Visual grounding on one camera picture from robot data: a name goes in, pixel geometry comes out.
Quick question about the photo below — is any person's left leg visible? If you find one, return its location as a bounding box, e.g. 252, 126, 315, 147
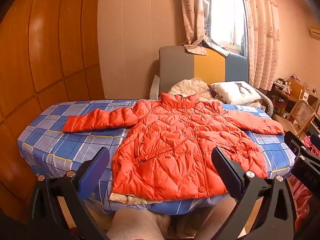
106, 207, 172, 240

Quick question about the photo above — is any grey yellow blue headboard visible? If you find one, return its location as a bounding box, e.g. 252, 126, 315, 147
159, 45, 249, 96

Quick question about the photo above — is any white quilted jacket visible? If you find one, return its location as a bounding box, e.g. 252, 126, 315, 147
167, 77, 213, 100

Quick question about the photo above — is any grey padded bed rail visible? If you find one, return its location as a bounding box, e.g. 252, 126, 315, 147
254, 86, 274, 117

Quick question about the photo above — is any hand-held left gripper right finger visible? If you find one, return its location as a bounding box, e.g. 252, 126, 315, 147
211, 147, 298, 240

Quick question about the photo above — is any window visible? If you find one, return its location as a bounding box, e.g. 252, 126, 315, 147
209, 0, 248, 55

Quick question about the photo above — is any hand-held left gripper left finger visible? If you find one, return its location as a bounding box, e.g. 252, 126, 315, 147
29, 147, 111, 240

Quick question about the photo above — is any wicker chair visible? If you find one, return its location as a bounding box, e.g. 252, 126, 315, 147
286, 99, 317, 138

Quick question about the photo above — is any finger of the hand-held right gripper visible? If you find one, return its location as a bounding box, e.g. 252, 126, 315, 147
284, 130, 320, 161

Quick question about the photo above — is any cluttered wooden desk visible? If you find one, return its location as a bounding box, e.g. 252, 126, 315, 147
269, 74, 320, 120

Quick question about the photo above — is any person's leg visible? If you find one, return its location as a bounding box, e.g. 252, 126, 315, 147
106, 207, 172, 240
196, 195, 242, 240

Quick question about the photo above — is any pink cloth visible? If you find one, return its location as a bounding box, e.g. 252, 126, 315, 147
287, 133, 320, 232

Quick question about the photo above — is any bed with blue plaid sheet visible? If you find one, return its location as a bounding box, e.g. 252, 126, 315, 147
17, 99, 297, 215

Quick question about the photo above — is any person's right leg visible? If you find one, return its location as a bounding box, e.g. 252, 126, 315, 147
196, 195, 242, 240

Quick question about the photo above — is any wooden wardrobe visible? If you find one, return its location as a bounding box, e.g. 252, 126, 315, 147
0, 0, 105, 225

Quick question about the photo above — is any wall air conditioner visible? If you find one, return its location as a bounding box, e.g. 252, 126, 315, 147
309, 25, 320, 40

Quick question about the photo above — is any orange puffer jacket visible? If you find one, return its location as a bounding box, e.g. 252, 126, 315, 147
62, 92, 285, 201

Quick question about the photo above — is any white printed pillow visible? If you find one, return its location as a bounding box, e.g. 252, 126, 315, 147
210, 81, 262, 105

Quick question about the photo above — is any beige patterned curtain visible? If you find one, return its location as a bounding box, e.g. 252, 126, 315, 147
179, 0, 231, 57
241, 0, 280, 91

